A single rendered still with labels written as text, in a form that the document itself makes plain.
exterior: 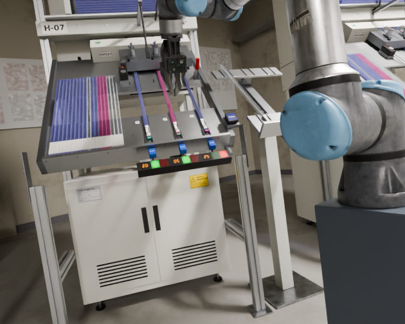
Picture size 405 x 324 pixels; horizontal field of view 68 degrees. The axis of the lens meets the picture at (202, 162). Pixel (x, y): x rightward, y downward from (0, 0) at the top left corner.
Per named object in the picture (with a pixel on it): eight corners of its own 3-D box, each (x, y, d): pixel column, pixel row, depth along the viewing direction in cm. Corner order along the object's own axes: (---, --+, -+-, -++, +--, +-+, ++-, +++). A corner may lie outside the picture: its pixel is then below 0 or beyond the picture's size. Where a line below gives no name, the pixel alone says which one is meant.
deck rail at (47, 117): (47, 173, 104) (42, 161, 100) (42, 174, 104) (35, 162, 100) (60, 71, 152) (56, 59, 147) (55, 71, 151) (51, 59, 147)
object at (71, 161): (228, 148, 119) (231, 134, 114) (47, 173, 104) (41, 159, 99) (227, 145, 120) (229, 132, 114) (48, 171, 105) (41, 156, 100)
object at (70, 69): (203, 94, 144) (204, 84, 140) (55, 108, 130) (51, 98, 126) (188, 60, 166) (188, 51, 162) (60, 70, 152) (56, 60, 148)
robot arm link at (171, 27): (157, 18, 97) (181, 17, 99) (158, 33, 100) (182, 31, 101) (160, 20, 91) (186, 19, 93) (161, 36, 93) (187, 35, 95)
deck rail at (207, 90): (233, 147, 119) (235, 135, 115) (228, 148, 119) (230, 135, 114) (191, 60, 167) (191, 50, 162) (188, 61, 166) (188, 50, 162)
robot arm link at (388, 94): (422, 145, 59) (415, 75, 58) (386, 154, 52) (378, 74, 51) (361, 148, 69) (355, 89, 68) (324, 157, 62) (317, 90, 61)
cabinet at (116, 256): (233, 282, 150) (216, 159, 146) (85, 318, 135) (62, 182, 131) (203, 243, 214) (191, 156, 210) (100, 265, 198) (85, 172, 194)
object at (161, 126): (228, 141, 118) (229, 134, 115) (45, 166, 103) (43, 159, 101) (214, 112, 130) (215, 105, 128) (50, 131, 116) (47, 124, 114)
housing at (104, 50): (189, 66, 164) (190, 40, 154) (95, 74, 153) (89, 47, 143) (186, 59, 169) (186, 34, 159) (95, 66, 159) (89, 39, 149)
